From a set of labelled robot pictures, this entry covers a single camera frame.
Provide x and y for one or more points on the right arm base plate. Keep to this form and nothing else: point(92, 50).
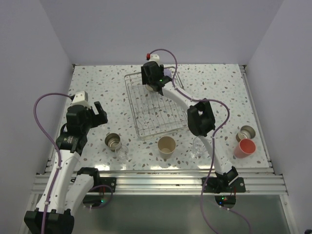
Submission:
point(214, 186)

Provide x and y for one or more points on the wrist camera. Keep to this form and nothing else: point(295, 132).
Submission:
point(80, 98)
point(152, 57)

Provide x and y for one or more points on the tan paper cup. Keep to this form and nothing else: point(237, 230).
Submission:
point(166, 147)

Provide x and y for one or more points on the red plastic cup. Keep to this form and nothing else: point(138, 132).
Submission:
point(245, 148)

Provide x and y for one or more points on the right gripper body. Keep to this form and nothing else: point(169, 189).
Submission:
point(150, 82)

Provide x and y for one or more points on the wire dish rack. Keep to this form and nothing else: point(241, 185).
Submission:
point(153, 114)

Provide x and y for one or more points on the aluminium frame rail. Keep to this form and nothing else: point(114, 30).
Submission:
point(258, 181)

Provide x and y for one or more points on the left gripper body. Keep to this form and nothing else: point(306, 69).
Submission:
point(90, 117)

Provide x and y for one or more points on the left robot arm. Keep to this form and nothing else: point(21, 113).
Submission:
point(54, 213)

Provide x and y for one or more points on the clear glass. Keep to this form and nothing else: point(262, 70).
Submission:
point(121, 152)
point(198, 148)

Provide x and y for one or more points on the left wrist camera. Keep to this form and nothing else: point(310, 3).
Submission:
point(80, 98)

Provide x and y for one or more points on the lavender plastic cup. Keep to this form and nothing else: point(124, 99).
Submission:
point(168, 73)

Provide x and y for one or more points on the metal-lined cup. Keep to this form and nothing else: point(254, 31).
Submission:
point(149, 88)
point(245, 131)
point(113, 141)

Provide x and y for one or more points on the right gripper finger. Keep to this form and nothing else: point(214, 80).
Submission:
point(144, 76)
point(161, 70)

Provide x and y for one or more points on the clear glass front right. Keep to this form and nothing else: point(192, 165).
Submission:
point(198, 148)

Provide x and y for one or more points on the clear glass front left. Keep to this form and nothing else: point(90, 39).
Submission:
point(121, 152)

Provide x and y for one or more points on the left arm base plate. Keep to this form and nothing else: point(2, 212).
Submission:
point(104, 185)

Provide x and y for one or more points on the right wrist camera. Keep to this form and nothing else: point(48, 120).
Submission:
point(152, 57)

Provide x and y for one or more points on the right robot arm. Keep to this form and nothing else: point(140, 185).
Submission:
point(200, 117)

